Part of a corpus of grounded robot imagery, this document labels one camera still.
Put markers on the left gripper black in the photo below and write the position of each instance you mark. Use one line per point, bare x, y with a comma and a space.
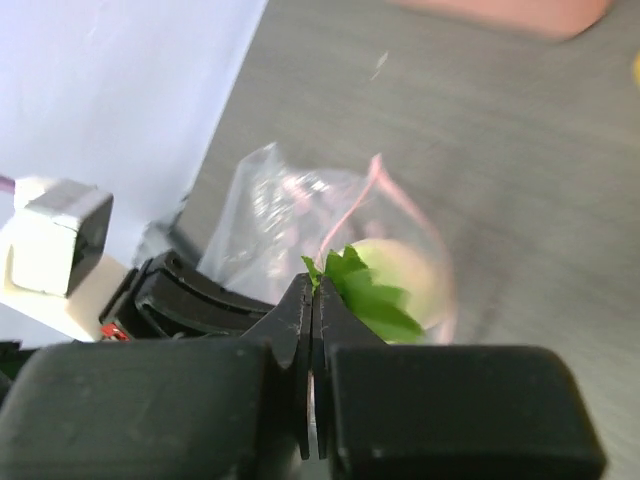
168, 298

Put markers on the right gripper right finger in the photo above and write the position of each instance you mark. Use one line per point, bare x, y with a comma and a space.
332, 324

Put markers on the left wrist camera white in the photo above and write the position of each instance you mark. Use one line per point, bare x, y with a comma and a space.
54, 270

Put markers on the clear zip top bag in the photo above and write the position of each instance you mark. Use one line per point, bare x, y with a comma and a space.
275, 215

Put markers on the fake white radish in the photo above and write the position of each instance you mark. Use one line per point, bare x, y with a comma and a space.
390, 287

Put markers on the pink divided organizer tray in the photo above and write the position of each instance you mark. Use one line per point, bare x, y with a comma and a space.
553, 19

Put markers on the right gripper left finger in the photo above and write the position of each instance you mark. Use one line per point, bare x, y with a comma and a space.
287, 331

